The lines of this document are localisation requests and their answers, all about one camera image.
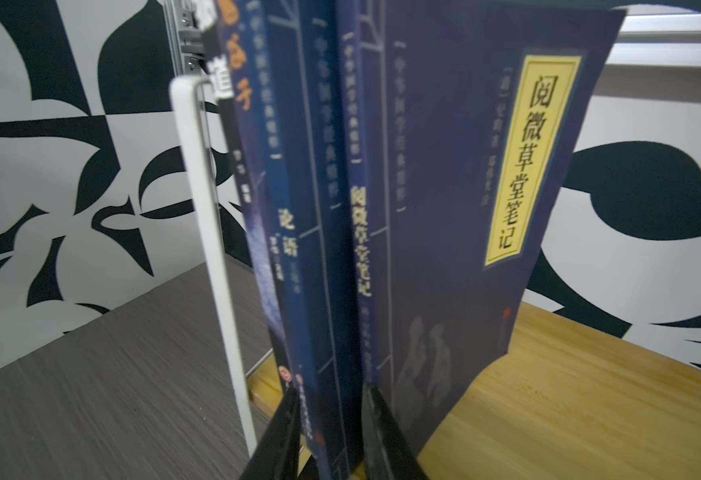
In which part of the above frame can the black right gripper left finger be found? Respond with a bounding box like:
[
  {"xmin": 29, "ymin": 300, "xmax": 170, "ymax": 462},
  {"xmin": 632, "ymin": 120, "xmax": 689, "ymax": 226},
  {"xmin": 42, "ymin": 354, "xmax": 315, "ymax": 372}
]
[{"xmin": 240, "ymin": 387, "xmax": 302, "ymax": 480}]

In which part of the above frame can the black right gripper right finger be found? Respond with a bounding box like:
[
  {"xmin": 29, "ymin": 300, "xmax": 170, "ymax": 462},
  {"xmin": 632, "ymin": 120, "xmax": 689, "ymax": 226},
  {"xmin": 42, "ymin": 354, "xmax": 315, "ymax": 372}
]
[{"xmin": 361, "ymin": 383, "xmax": 427, "ymax": 480}]

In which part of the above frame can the thick blue book yellow label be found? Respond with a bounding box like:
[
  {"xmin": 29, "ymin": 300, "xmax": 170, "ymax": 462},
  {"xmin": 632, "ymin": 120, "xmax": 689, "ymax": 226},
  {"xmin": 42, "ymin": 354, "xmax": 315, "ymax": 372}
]
[{"xmin": 262, "ymin": 1, "xmax": 363, "ymax": 479}]

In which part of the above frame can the purple portrait book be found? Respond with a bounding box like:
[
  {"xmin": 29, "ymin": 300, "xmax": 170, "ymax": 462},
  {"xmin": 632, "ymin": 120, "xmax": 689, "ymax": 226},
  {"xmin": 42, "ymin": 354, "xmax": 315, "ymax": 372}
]
[{"xmin": 214, "ymin": 0, "xmax": 294, "ymax": 385}]

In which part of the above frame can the wooden white-framed bookshelf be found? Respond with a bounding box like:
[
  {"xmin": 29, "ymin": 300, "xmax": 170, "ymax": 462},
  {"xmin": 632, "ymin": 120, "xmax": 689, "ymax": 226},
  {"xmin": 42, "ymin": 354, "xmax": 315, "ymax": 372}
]
[{"xmin": 419, "ymin": 304, "xmax": 701, "ymax": 479}]

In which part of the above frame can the black standing book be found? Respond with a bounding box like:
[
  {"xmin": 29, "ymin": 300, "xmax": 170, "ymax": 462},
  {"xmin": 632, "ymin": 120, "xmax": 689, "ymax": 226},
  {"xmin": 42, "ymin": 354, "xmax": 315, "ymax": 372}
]
[{"xmin": 193, "ymin": 0, "xmax": 250, "ymax": 199}]

